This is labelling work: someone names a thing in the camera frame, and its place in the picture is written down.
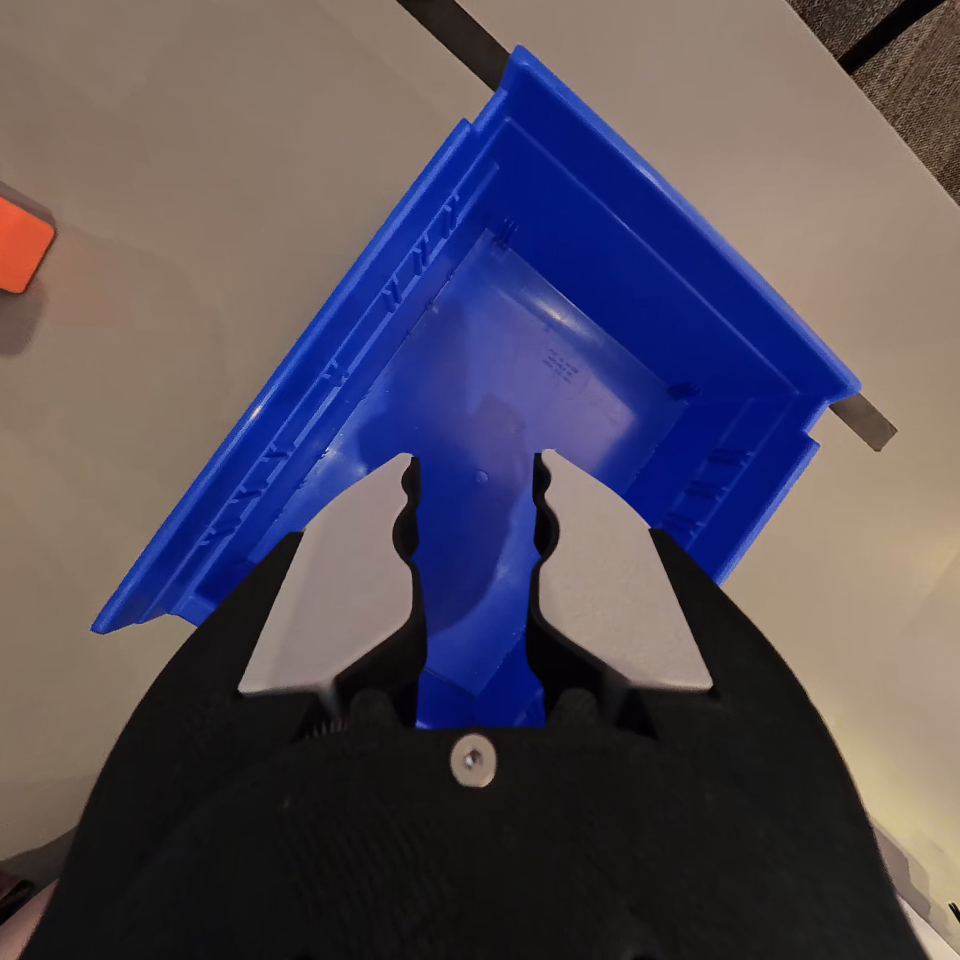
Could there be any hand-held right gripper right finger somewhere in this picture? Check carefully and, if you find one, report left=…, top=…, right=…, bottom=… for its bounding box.
left=525, top=450, right=714, bottom=732

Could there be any orange cube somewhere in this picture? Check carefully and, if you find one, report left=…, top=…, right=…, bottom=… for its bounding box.
left=0, top=196, right=57, bottom=295

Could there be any blue plastic bin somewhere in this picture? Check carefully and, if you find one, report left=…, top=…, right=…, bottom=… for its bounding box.
left=90, top=43, right=862, bottom=730

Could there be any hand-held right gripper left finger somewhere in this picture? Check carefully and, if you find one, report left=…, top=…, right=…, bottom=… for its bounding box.
left=238, top=452, right=429, bottom=732

